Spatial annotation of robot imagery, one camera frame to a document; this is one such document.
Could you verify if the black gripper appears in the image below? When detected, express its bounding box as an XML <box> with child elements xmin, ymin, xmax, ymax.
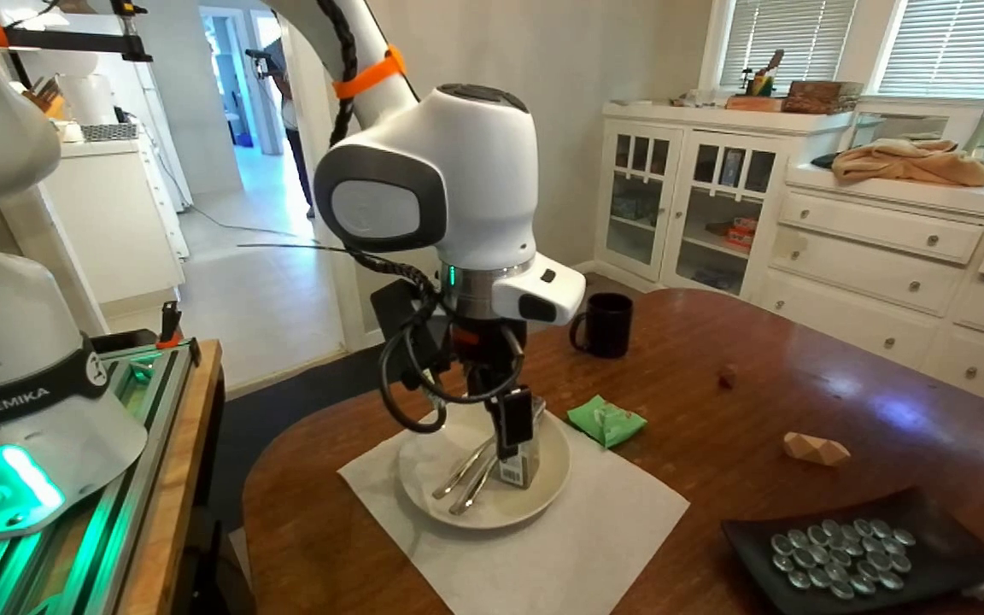
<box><xmin>448</xmin><ymin>319</ymin><xmax>527</xmax><ymax>399</ymax></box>

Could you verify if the silver fork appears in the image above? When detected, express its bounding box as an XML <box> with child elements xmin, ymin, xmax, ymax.
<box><xmin>429</xmin><ymin>441</ymin><xmax>492</xmax><ymax>499</ymax></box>

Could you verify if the glass spice shaker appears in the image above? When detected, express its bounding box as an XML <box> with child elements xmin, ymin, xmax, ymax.
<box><xmin>492</xmin><ymin>385</ymin><xmax>540</xmax><ymax>488</ymax></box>

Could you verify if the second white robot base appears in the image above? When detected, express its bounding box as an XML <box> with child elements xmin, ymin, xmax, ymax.
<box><xmin>0</xmin><ymin>32</ymin><xmax>150</xmax><ymax>541</ymax></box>

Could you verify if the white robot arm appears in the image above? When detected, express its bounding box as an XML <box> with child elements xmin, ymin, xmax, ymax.
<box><xmin>265</xmin><ymin>0</ymin><xmax>559</xmax><ymax>399</ymax></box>

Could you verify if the black mug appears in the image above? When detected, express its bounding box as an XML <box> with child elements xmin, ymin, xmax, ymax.
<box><xmin>569</xmin><ymin>293</ymin><xmax>633</xmax><ymax>358</ymax></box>

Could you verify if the white round plate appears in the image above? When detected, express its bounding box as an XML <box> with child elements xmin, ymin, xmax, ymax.
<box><xmin>397</xmin><ymin>412</ymin><xmax>569</xmax><ymax>530</ymax></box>

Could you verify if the green snack packet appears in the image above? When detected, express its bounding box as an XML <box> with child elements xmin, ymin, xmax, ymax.
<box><xmin>566</xmin><ymin>396</ymin><xmax>646</xmax><ymax>449</ymax></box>

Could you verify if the white glass door cabinet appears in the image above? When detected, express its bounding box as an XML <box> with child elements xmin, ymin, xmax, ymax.
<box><xmin>593</xmin><ymin>102</ymin><xmax>851</xmax><ymax>297</ymax></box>

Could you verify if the light wooden puzzle piece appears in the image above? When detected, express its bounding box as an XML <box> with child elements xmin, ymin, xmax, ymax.
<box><xmin>784</xmin><ymin>432</ymin><xmax>851</xmax><ymax>470</ymax></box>

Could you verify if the black tray with glass beads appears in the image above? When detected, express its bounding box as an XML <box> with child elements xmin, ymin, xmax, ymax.
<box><xmin>720</xmin><ymin>488</ymin><xmax>984</xmax><ymax>615</ymax></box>

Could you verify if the white dresser with drawers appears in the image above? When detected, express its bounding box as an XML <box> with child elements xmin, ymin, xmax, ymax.
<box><xmin>752</xmin><ymin>163</ymin><xmax>984</xmax><ymax>396</ymax></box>

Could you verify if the brown cloth on dresser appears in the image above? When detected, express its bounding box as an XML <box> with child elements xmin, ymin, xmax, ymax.
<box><xmin>829</xmin><ymin>141</ymin><xmax>984</xmax><ymax>190</ymax></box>

